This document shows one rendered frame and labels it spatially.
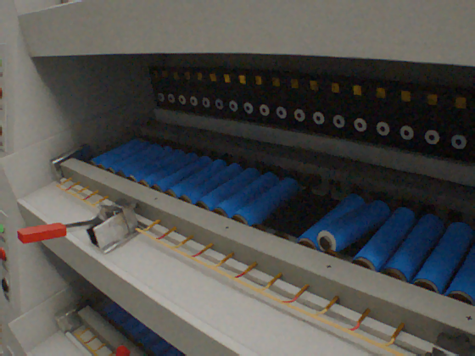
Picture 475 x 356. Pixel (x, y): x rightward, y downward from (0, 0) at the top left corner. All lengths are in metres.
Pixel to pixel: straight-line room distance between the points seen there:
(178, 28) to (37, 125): 0.28
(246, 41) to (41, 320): 0.45
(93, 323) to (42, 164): 0.20
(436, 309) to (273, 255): 0.10
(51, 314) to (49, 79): 0.29
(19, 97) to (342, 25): 0.38
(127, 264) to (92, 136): 0.24
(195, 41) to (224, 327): 0.17
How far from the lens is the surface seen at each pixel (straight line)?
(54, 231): 0.33
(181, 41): 0.27
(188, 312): 0.28
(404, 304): 0.23
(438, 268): 0.26
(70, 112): 0.53
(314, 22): 0.20
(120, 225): 0.36
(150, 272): 0.32
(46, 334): 0.60
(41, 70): 0.51
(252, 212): 0.32
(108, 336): 0.53
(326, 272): 0.25
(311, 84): 0.37
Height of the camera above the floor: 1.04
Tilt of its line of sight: 12 degrees down
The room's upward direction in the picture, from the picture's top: 6 degrees clockwise
